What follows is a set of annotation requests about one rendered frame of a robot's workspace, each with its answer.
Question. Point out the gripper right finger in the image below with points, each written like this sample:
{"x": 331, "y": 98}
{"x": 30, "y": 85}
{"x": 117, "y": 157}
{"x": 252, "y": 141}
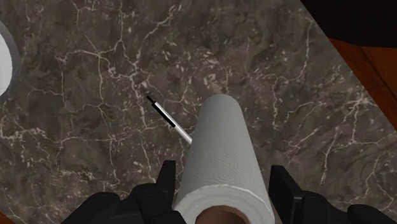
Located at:
{"x": 297, "y": 201}

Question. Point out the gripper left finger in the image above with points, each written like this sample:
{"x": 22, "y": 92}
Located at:
{"x": 155, "y": 198}

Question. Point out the white paper towel roll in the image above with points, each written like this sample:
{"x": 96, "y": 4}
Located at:
{"x": 218, "y": 161}

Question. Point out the white and black pen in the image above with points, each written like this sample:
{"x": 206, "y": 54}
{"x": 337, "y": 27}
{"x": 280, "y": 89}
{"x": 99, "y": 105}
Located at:
{"x": 169, "y": 119}

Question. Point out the white round plate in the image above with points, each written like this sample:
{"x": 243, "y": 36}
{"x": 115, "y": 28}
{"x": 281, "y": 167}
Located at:
{"x": 4, "y": 63}

